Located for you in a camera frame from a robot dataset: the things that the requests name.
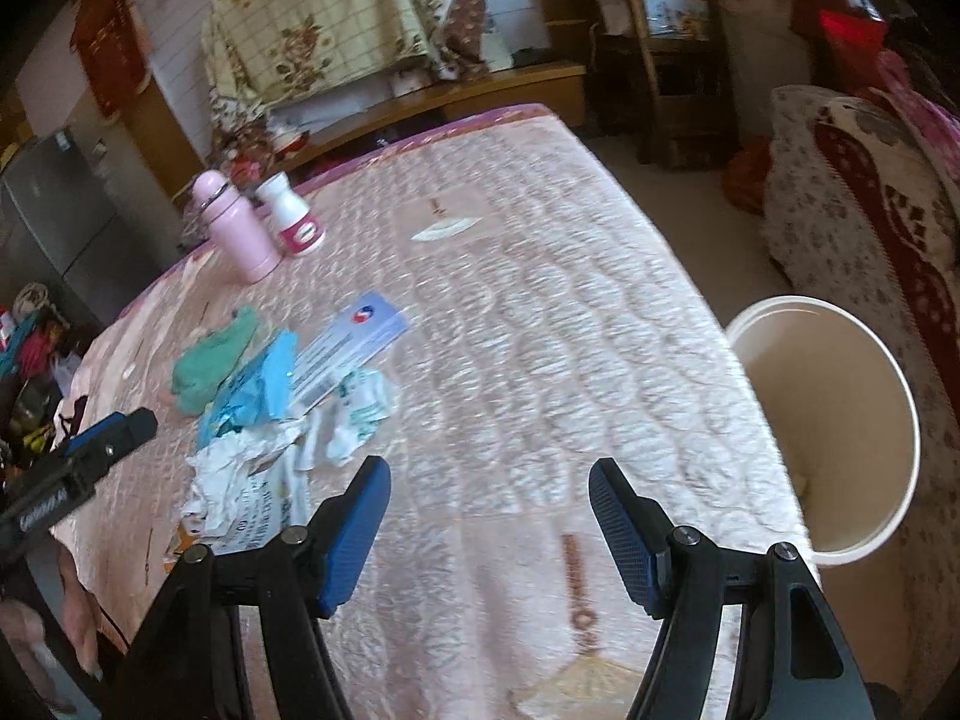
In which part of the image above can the red wall hanging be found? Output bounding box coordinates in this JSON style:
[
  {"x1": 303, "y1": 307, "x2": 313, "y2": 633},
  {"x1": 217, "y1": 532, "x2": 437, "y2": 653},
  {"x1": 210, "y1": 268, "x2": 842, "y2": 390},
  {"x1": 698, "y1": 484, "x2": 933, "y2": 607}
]
[{"x1": 71, "y1": 0, "x2": 151, "y2": 117}]

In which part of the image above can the blue plastic wrapper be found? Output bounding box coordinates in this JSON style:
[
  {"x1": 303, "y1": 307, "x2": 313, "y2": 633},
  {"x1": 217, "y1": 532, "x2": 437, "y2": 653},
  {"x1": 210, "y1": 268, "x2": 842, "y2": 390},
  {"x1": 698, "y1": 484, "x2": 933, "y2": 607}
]
[{"x1": 196, "y1": 330, "x2": 301, "y2": 451}]

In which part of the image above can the pile of colourful clutter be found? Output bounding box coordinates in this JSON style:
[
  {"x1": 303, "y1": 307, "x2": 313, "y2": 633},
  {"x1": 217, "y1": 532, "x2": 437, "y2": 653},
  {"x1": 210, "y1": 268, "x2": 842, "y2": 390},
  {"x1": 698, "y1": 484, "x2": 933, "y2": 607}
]
[{"x1": 0, "y1": 281, "x2": 85, "y2": 466}]

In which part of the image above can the pink insulated bottle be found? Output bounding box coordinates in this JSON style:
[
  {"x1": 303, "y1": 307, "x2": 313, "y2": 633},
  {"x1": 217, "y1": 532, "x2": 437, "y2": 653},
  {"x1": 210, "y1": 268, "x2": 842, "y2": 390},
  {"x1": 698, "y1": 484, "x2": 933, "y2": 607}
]
[{"x1": 187, "y1": 170, "x2": 283, "y2": 286}]

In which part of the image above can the white pill bottle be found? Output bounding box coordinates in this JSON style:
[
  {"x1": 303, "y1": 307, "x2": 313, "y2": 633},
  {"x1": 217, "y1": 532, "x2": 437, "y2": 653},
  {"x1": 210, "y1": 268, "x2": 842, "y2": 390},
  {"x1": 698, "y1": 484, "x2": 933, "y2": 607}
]
[{"x1": 256, "y1": 171, "x2": 327, "y2": 257}]

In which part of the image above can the yellow floral checked blanket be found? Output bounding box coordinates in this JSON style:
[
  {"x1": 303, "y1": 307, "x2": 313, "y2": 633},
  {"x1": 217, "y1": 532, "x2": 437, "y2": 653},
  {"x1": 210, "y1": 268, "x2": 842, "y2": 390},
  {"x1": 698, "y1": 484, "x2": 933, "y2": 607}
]
[{"x1": 202, "y1": 0, "x2": 451, "y2": 113}]

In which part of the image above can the wooden bed headboard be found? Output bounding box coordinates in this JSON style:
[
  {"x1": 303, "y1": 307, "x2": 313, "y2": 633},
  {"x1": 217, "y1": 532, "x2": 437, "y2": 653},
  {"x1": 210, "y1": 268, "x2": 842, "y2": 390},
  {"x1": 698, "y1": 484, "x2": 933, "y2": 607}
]
[{"x1": 285, "y1": 60, "x2": 587, "y2": 173}]

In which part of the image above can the blue and white carton box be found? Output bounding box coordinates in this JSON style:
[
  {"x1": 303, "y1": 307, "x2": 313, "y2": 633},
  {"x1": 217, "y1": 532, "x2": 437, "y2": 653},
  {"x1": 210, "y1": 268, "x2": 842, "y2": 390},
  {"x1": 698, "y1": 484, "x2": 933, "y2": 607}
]
[{"x1": 289, "y1": 289, "x2": 410, "y2": 417}]

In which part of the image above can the floral printed box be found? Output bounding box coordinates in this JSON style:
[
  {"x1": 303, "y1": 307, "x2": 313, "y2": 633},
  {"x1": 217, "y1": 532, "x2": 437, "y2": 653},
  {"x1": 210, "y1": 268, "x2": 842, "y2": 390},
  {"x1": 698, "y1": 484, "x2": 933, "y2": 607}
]
[{"x1": 641, "y1": 0, "x2": 710, "y2": 40}]

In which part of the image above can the beige floral sofa cover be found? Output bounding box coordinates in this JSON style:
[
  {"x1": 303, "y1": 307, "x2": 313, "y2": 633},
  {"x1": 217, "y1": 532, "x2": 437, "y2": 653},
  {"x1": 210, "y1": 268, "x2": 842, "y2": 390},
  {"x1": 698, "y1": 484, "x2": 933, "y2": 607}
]
[{"x1": 761, "y1": 86, "x2": 960, "y2": 720}]

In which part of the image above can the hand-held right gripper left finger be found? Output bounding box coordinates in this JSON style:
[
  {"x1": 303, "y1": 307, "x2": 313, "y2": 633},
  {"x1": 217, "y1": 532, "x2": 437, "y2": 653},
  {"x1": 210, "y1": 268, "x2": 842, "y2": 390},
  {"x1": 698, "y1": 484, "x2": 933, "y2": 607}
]
[{"x1": 120, "y1": 455, "x2": 393, "y2": 720}]

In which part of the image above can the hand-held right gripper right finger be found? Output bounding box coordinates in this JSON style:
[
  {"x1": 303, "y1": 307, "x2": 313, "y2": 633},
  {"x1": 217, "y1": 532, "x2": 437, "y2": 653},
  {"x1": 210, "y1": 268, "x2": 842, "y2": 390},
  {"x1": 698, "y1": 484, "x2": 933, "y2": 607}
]
[{"x1": 588, "y1": 457, "x2": 878, "y2": 720}]

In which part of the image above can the red-brown floral cloth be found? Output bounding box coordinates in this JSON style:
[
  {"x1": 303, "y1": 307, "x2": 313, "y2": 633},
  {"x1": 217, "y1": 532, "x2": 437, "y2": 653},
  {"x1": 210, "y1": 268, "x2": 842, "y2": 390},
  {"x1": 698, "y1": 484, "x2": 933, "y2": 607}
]
[{"x1": 435, "y1": 0, "x2": 490, "y2": 81}]

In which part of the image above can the dark wooden shelf rack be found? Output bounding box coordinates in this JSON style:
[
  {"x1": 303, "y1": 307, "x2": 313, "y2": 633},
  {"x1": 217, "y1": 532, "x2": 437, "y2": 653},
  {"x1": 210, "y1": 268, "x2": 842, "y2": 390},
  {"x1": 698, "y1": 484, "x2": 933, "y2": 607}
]
[{"x1": 562, "y1": 0, "x2": 740, "y2": 170}]

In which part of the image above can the grey refrigerator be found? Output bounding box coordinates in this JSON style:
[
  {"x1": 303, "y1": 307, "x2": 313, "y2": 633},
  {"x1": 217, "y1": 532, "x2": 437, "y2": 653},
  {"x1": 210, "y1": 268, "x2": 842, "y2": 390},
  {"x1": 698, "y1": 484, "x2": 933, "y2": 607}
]
[{"x1": 0, "y1": 127, "x2": 162, "y2": 323}]

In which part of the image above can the red cloth bundle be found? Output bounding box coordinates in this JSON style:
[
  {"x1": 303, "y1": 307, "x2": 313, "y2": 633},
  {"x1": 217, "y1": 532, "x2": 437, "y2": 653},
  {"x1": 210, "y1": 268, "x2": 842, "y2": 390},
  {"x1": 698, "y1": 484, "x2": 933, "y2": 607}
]
[{"x1": 721, "y1": 139, "x2": 773, "y2": 215}]

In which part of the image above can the teal green towel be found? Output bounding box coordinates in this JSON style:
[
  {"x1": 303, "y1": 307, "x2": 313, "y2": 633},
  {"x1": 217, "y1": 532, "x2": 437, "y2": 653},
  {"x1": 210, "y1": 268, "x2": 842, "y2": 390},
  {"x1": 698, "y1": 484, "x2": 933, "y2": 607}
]
[{"x1": 171, "y1": 305, "x2": 260, "y2": 415}]

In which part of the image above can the red pillow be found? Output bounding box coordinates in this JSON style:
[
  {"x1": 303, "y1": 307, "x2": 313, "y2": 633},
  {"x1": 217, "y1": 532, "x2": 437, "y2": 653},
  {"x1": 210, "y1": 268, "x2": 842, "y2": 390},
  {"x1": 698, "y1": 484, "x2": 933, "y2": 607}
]
[{"x1": 817, "y1": 11, "x2": 890, "y2": 76}]

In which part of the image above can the hanging floral cloth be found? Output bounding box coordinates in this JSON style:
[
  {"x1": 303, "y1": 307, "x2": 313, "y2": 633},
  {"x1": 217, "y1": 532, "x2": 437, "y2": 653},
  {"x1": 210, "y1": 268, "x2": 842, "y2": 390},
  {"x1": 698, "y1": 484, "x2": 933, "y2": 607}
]
[{"x1": 208, "y1": 86, "x2": 280, "y2": 182}]

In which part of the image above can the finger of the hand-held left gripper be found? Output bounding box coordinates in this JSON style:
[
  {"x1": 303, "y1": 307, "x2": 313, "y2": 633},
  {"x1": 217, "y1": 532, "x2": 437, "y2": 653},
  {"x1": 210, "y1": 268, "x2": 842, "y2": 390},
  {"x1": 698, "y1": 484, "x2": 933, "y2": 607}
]
[{"x1": 64, "y1": 409, "x2": 158, "y2": 460}]

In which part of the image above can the pink printed cloth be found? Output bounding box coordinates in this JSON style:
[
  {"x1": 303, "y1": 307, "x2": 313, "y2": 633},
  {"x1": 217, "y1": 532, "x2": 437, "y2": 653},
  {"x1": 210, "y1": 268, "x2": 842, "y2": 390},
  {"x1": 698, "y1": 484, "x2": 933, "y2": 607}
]
[{"x1": 874, "y1": 49, "x2": 960, "y2": 181}]

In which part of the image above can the white teal-printed wrapper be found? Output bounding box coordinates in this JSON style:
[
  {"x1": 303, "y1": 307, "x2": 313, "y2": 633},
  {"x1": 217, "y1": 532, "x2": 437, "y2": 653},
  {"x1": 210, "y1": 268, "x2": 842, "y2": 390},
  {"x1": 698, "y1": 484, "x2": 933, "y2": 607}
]
[{"x1": 300, "y1": 369, "x2": 400, "y2": 472}]

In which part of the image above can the white plastic bucket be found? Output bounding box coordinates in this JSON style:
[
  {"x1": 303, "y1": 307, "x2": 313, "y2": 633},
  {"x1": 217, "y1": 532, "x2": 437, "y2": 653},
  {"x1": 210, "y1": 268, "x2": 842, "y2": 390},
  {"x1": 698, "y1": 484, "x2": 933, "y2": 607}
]
[{"x1": 726, "y1": 296, "x2": 920, "y2": 567}]

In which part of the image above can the dark red patterned blanket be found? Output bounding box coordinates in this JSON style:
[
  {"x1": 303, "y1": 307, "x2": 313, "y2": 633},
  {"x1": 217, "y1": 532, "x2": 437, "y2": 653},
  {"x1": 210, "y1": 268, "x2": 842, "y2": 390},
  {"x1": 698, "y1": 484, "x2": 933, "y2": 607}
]
[{"x1": 814, "y1": 94, "x2": 960, "y2": 421}]

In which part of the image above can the brown wooden cabinet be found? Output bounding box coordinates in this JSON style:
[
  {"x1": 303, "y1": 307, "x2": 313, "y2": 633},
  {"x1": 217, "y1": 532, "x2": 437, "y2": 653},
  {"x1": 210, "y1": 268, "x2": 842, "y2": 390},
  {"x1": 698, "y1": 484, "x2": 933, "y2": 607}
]
[{"x1": 112, "y1": 79, "x2": 207, "y2": 245}]

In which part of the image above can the crumpled white tissue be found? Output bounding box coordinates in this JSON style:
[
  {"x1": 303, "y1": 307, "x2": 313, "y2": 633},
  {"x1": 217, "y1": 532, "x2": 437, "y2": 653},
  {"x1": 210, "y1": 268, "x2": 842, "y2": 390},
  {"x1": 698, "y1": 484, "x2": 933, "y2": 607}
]
[{"x1": 180, "y1": 420, "x2": 308, "y2": 533}]

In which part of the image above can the red and white bowl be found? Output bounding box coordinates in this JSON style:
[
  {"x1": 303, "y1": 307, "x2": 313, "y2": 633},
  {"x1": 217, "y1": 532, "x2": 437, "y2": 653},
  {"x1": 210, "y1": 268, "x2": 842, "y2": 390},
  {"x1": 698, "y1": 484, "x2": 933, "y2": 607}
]
[{"x1": 268, "y1": 126, "x2": 310, "y2": 160}]

